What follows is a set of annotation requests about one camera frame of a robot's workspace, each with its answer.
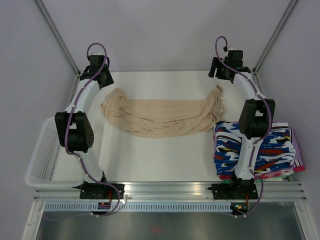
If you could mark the aluminium mounting rail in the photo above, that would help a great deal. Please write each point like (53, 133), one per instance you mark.
(273, 191)

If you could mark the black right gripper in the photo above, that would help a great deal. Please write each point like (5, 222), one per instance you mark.
(216, 64)

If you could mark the white slotted cable duct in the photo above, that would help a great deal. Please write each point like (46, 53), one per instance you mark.
(82, 206)

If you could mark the blue patterned folded trousers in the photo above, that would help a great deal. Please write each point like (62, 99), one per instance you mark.
(272, 150)

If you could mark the white perforated plastic basket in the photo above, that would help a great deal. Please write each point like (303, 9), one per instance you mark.
(50, 166)

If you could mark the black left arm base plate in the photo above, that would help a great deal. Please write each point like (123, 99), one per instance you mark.
(95, 191)

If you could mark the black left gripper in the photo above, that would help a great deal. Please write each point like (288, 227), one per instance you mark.
(110, 80)

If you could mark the folded clothes stack underneath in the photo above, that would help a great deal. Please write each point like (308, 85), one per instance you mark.
(298, 165)

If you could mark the beige trousers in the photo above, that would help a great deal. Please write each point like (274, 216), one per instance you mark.
(163, 118)

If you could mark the left aluminium frame post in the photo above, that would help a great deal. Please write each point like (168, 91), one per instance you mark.
(40, 5)

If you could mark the right aluminium frame post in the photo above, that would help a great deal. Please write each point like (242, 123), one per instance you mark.
(275, 34)

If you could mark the aluminium frame post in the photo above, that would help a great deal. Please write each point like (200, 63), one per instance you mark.
(275, 34)
(40, 5)

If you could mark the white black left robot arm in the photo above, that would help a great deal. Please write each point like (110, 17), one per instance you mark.
(75, 132)

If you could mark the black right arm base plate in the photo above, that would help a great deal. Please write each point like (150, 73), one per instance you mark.
(224, 191)

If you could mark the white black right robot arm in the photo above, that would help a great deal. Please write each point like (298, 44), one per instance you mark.
(256, 118)

